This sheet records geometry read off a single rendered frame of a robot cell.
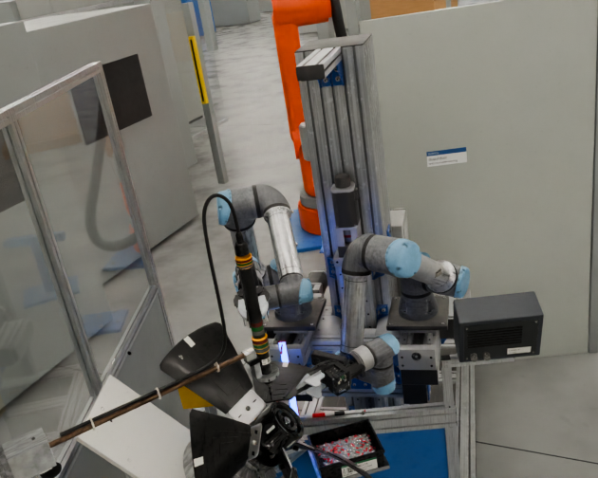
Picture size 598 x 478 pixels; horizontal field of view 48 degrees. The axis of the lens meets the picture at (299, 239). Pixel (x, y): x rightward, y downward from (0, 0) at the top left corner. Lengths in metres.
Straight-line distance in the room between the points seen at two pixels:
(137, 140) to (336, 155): 3.75
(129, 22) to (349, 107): 3.93
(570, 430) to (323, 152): 1.96
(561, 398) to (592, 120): 1.45
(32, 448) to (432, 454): 1.42
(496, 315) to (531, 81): 1.61
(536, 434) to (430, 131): 1.60
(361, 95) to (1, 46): 2.64
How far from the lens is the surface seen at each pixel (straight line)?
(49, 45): 5.47
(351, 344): 2.21
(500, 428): 3.67
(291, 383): 2.05
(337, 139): 2.51
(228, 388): 1.87
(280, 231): 2.18
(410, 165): 3.51
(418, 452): 2.54
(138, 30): 6.24
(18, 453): 1.69
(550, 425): 3.71
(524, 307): 2.22
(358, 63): 2.43
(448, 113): 3.46
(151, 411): 1.98
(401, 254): 2.03
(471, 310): 2.20
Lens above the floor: 2.37
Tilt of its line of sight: 23 degrees down
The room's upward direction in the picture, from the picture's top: 9 degrees counter-clockwise
